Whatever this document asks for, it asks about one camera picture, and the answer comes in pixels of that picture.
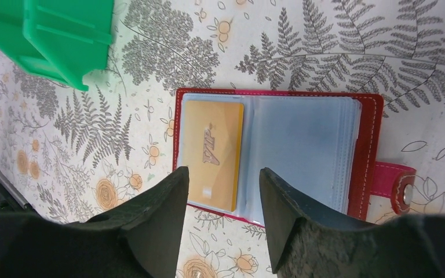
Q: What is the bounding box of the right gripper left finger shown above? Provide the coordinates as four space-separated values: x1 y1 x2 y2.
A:
0 166 189 277

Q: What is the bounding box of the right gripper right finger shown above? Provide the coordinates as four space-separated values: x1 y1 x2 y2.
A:
259 168 445 277

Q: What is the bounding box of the red leather card holder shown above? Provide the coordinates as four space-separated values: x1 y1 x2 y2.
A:
173 88 416 226

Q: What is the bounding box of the gold VIP card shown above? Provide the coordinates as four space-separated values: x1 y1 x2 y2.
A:
179 100 244 212

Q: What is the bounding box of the green plastic bin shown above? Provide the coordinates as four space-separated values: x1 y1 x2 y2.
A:
0 0 114 91

